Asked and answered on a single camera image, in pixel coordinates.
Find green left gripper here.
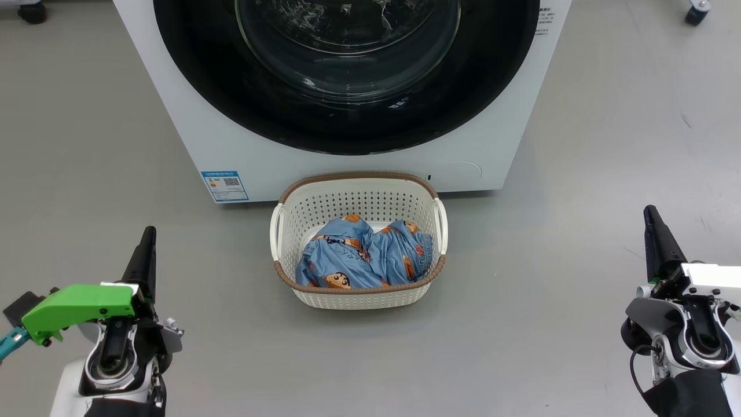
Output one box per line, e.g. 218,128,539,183
21,226,157,346

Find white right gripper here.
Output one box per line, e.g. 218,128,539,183
644,205,741,308

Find blue cartoon print shirt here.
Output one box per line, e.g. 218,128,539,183
295,214,377,289

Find washing machine glass door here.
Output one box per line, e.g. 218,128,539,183
153,0,541,156

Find blue cartoon print pants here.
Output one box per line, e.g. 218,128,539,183
368,220,435,286

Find white front-load washing machine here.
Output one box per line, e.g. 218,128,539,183
113,0,573,203

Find blue energy label sticker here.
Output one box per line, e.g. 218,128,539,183
201,170,250,203

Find white perforated laundry basket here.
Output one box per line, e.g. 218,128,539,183
270,171,449,310

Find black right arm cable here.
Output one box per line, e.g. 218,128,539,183
630,345,661,400

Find teal left camera connector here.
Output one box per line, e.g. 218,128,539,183
0,327,30,361

